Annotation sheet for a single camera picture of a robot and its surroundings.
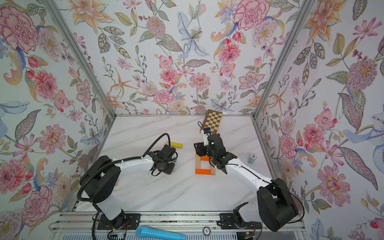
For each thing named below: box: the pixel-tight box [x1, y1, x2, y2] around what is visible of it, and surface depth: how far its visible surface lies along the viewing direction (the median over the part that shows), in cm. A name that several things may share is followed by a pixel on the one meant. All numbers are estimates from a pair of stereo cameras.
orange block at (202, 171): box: [195, 168, 211, 175], surface depth 92 cm
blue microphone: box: [135, 226, 187, 240], surface depth 70 cm
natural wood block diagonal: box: [210, 164, 216, 175], surface depth 92 cm
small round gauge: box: [202, 226, 211, 236], surface depth 73 cm
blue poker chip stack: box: [247, 153, 258, 164], surface depth 92 cm
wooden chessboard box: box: [200, 109, 223, 134], surface depth 119 cm
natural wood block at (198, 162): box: [195, 156, 201, 169], surface depth 97 cm
